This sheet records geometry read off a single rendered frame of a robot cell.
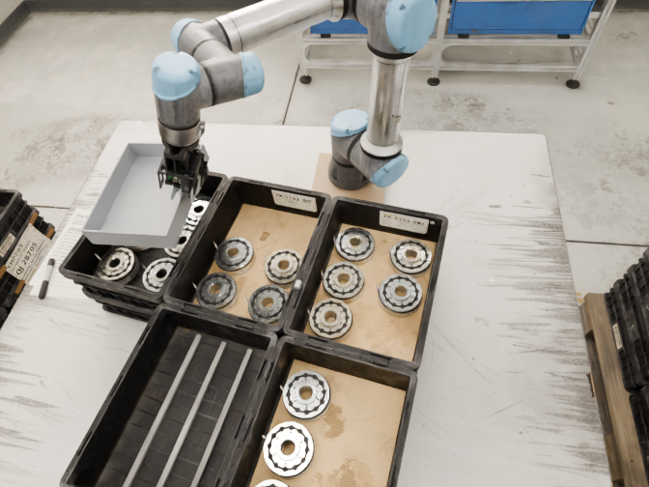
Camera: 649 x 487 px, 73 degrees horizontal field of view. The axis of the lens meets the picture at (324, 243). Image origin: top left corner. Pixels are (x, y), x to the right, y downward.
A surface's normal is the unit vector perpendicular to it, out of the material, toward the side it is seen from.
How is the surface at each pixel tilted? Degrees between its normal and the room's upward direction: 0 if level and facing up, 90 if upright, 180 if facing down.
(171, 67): 17
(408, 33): 83
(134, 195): 1
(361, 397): 0
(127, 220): 1
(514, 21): 90
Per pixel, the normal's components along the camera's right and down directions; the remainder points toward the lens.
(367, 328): -0.08, -0.55
